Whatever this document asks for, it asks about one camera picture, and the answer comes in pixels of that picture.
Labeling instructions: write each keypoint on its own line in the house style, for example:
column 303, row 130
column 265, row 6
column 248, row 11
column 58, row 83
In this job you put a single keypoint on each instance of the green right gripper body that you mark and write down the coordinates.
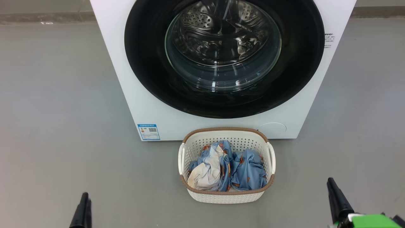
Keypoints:
column 370, row 221

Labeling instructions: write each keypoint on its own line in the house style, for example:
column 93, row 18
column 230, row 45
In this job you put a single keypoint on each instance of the small printed text sticker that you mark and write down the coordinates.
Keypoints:
column 329, row 39

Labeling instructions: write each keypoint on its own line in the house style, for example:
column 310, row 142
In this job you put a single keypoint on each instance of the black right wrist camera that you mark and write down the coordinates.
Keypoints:
column 400, row 221

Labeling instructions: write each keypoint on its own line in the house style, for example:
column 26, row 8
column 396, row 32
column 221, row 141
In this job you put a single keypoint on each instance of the cream perforated laundry basket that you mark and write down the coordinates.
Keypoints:
column 227, row 196

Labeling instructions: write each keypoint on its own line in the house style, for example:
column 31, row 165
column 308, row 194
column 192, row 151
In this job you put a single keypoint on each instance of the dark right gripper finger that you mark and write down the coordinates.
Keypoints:
column 338, row 202

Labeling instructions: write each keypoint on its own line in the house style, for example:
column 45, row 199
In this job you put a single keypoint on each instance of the blue energy label sticker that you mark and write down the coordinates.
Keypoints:
column 148, row 132

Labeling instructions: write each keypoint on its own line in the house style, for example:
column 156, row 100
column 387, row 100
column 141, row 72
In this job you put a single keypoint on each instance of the steel washer drum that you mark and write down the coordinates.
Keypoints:
column 221, row 34

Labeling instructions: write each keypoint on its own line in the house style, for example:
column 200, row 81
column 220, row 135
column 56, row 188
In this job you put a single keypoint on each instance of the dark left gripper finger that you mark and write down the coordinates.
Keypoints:
column 89, row 215
column 79, row 215

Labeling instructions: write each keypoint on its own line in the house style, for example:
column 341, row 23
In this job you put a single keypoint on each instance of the round black glass washer door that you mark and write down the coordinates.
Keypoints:
column 145, row 63

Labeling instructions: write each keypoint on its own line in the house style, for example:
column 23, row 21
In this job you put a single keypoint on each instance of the blue garment with white lining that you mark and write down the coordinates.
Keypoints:
column 207, row 174

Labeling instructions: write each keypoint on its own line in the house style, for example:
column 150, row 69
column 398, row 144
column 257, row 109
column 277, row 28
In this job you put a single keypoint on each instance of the round white filter cover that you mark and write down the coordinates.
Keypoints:
column 272, row 127

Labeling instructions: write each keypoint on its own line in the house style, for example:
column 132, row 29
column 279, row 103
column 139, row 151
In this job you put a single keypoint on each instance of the white front-load washing machine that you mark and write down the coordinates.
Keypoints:
column 114, row 63

